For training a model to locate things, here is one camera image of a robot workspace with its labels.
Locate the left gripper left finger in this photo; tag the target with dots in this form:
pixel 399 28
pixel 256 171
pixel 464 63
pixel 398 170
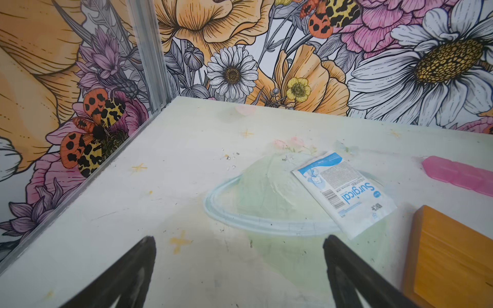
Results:
pixel 125 283

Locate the gold wire glass rack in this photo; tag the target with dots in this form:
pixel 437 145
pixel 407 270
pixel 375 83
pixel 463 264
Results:
pixel 447 263

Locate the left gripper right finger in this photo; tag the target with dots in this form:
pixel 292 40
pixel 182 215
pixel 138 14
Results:
pixel 350 277

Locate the pink flat strip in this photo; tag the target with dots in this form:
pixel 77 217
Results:
pixel 459 174

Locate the clear surgical mask packet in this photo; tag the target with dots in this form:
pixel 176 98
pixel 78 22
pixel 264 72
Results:
pixel 286 226

